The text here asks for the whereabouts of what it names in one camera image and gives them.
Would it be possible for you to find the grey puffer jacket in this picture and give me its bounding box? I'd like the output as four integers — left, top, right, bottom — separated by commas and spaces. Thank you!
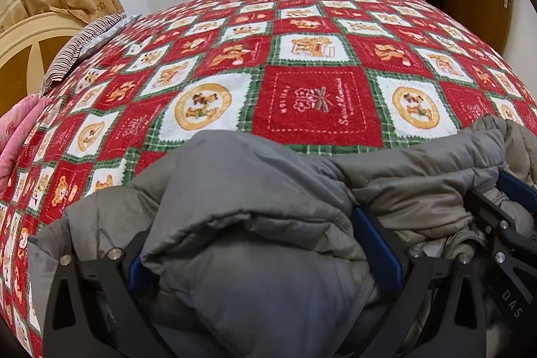
27, 115, 537, 358

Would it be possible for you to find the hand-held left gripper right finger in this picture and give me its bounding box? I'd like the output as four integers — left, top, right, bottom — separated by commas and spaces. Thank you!
351, 208, 489, 358

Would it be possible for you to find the striped pillow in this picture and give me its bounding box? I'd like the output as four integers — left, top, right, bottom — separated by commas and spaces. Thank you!
44, 13, 129, 87

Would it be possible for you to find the cream wooden headboard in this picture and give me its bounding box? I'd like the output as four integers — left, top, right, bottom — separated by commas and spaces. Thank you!
0, 12, 90, 116

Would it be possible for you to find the pale floral pillow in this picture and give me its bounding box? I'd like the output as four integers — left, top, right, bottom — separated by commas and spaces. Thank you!
80, 15, 142, 62

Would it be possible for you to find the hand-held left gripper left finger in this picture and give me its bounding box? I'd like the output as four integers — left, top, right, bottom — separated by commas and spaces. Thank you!
42, 232, 177, 358

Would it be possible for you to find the pink folded quilt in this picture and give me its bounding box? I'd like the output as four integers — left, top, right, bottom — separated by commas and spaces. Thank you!
0, 96, 53, 196

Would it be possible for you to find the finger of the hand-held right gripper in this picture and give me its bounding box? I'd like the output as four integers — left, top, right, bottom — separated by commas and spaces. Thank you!
465, 189, 537, 255
497, 171, 537, 202

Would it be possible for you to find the red checked printed blanket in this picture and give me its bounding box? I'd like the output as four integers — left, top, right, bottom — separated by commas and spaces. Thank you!
0, 0, 537, 358

